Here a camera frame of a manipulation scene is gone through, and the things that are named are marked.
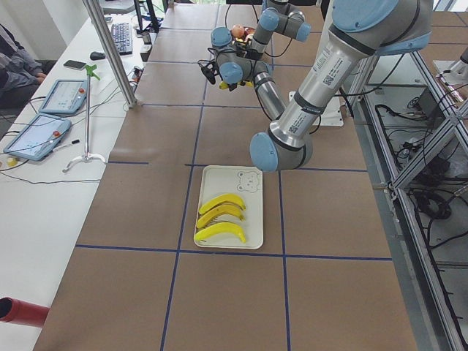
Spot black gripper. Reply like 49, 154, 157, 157
197, 60, 220, 85
235, 41, 262, 61

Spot yellow banana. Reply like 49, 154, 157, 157
196, 204, 245, 229
198, 193, 246, 214
219, 80, 254, 91

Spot yellow-green banana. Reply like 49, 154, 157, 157
194, 222, 246, 244

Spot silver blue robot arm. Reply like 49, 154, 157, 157
246, 1, 312, 60
202, 1, 433, 172

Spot brown wicker basket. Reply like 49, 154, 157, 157
231, 26, 255, 42

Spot red apple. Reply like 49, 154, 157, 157
231, 24, 245, 38

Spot black computer keyboard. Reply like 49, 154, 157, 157
110, 23, 132, 56

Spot black computer mouse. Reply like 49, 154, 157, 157
89, 51, 106, 61

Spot white bear print tray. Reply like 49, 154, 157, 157
193, 165, 263, 249

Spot silver stand with green clip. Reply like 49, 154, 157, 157
62, 64, 106, 173

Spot black smartphone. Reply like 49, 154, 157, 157
63, 60, 86, 70

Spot blue teach pendant far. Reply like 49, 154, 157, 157
39, 80, 87, 115

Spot blue teach pendant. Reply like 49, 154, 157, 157
39, 80, 87, 115
4, 113, 72, 161

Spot black marker pen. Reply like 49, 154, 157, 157
52, 139, 80, 152

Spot blue teach pendant near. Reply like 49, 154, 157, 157
4, 113, 72, 161

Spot seated person in grey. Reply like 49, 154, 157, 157
1, 25, 47, 109

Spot red cylinder tube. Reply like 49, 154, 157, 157
1, 297, 50, 328

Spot grey aluminium frame post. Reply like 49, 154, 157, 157
83, 0, 137, 108

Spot aluminium frame rack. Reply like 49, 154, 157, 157
347, 42, 467, 350

